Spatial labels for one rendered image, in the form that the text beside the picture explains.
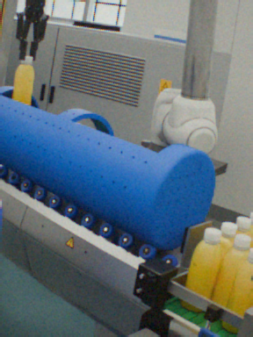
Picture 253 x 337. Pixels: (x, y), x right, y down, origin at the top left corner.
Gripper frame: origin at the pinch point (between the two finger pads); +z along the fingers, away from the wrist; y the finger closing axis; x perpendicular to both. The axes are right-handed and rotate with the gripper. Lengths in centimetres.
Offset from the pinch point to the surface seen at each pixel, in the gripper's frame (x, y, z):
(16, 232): 21, 13, 58
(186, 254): 82, 4, 42
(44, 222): 34, 12, 49
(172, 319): 94, 22, 49
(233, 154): -58, -259, 79
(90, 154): 51, 12, 23
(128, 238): 67, 10, 42
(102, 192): 59, 14, 31
